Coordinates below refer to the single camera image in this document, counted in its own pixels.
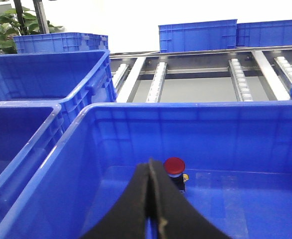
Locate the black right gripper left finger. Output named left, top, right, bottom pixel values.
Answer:
left=81, top=163, right=150, bottom=239

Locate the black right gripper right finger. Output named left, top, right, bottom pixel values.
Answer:
left=148, top=159, right=230, bottom=239

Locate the red mushroom push button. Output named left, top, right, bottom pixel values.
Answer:
left=163, top=157, right=189, bottom=193

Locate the large blue crate right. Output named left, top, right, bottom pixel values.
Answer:
left=0, top=101, right=292, bottom=239

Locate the large blue crate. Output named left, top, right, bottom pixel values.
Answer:
left=0, top=101, right=292, bottom=239
left=0, top=102, right=64, bottom=223

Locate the white roller track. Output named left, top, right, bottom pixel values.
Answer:
left=228, top=58, right=253, bottom=102
left=274, top=56, right=292, bottom=89
left=146, top=62, right=167, bottom=103

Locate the white guide bar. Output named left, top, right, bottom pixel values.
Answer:
left=117, top=57, right=146, bottom=103
left=252, top=51, right=290, bottom=101

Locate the large blue crate left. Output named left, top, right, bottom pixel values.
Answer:
left=0, top=102, right=64, bottom=223

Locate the rear blue crate left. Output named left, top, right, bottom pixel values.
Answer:
left=0, top=50, right=116, bottom=128

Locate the small blue side crate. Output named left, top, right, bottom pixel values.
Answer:
left=13, top=32, right=108, bottom=54

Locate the far blue crate right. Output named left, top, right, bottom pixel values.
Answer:
left=236, top=20, right=292, bottom=47

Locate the green potted plant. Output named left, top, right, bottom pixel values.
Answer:
left=0, top=6, right=63, bottom=55

